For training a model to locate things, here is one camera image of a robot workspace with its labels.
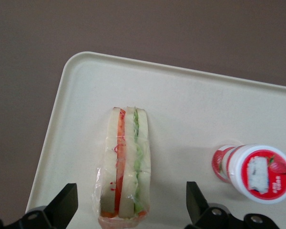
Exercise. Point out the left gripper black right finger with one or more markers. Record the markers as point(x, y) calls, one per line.
point(196, 207)

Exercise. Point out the red strawberry yogurt cup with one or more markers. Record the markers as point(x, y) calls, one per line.
point(259, 174)

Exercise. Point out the triangle sandwich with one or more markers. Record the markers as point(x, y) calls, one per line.
point(128, 167)

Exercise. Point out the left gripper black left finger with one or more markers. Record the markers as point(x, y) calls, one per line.
point(62, 207)

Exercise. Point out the cream plastic tray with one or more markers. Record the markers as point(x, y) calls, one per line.
point(186, 114)

